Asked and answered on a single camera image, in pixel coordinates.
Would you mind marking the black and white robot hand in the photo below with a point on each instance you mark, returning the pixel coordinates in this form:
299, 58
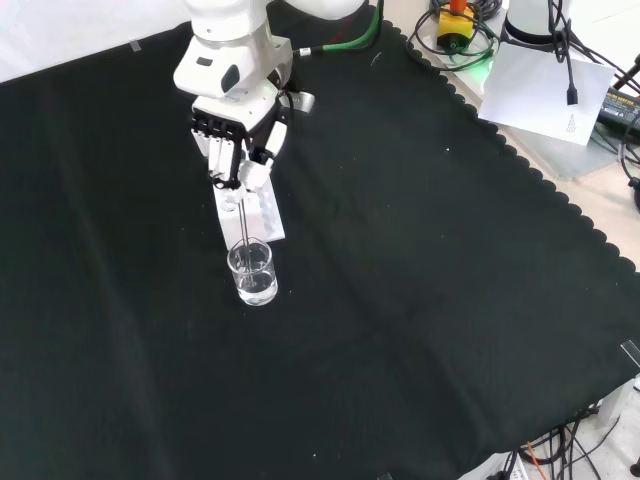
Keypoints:
240, 117

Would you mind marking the clear glass rod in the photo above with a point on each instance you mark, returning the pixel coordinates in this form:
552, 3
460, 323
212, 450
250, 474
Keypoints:
244, 222

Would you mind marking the white test tube rack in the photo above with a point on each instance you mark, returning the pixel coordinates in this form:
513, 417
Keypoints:
267, 215

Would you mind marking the clear glass beaker with water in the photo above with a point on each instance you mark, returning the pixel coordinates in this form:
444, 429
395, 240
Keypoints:
257, 292

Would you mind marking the clear tape piece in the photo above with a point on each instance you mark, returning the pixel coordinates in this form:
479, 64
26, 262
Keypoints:
632, 352
385, 476
135, 46

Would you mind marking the small white thread scrap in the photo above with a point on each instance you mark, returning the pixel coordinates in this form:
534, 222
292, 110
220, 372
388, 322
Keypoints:
375, 59

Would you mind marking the yellow stop button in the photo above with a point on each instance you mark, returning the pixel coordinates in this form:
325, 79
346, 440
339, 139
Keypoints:
455, 25

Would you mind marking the black bench cloth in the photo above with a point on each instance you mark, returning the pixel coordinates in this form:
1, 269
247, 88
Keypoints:
400, 300

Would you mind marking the white paper sheet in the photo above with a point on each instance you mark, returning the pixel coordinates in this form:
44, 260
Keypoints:
530, 95

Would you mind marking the white cylinder with black band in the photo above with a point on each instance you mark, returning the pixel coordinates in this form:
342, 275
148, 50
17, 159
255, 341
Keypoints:
530, 22

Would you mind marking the pale board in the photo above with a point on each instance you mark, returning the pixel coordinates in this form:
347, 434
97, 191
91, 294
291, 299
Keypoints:
560, 160

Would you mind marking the black adapter with yellow label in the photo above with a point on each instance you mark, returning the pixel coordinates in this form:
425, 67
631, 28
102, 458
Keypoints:
620, 112

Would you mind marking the white socket strip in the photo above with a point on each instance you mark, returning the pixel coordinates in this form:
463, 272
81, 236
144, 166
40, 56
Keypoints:
515, 467

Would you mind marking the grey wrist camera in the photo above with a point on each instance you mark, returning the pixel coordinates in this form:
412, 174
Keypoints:
304, 102

